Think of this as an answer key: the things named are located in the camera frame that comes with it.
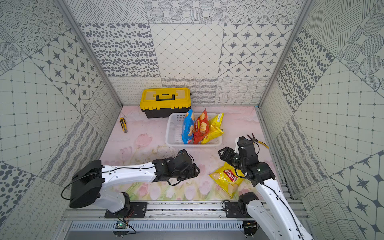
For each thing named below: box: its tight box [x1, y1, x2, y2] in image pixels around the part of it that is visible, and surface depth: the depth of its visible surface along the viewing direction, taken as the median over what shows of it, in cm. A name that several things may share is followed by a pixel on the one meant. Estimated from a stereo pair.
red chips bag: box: [193, 108, 210, 145], surface depth 91 cm
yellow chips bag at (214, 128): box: [201, 112, 225, 145], surface depth 92 cm
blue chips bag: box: [181, 108, 196, 145], surface depth 90 cm
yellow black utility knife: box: [119, 117, 128, 133], surface depth 109 cm
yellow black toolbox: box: [139, 87, 192, 119], surface depth 104 cm
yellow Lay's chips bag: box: [209, 162, 245, 199], surface depth 81 cm
